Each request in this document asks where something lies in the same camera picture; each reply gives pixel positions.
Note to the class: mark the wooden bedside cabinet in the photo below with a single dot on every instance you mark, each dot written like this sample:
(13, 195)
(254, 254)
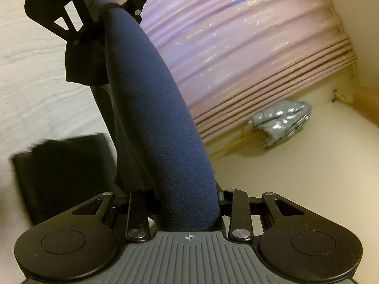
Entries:
(366, 101)

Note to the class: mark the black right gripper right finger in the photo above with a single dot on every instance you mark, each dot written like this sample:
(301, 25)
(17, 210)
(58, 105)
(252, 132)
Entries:
(234, 204)

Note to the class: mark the navy blue garment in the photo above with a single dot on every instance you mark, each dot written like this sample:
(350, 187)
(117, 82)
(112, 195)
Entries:
(157, 143)

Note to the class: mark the grey crumpled plastic bag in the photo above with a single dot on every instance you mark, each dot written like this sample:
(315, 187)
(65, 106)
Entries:
(281, 121)

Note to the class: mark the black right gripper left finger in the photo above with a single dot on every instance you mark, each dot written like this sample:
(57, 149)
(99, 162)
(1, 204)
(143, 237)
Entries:
(140, 207)

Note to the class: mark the white ribbed bed cover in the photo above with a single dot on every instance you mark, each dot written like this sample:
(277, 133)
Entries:
(36, 103)

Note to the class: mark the pink pleated curtain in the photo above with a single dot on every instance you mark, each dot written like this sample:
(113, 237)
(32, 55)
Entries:
(231, 58)

